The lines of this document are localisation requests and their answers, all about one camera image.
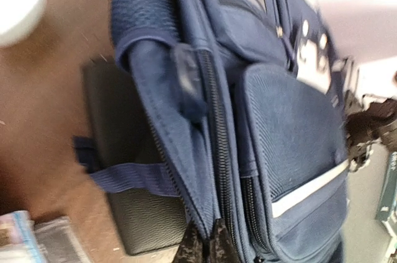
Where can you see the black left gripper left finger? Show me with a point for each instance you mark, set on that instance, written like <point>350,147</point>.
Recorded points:
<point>190,249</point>

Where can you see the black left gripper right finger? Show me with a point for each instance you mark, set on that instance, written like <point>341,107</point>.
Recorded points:
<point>221,248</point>

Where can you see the black leather case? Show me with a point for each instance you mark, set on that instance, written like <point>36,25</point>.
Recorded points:
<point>121,157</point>

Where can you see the navy blue student backpack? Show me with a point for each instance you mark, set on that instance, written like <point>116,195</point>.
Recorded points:
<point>248,114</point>

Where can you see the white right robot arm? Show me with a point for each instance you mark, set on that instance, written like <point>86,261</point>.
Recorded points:
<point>370,107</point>

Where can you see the black notebook under books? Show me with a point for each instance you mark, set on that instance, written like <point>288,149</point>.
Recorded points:
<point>58,242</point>

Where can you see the blue illustrated book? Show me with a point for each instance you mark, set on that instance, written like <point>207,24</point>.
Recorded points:
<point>18,241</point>

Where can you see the white ceramic bowl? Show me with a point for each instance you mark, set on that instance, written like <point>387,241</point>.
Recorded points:
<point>19,18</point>

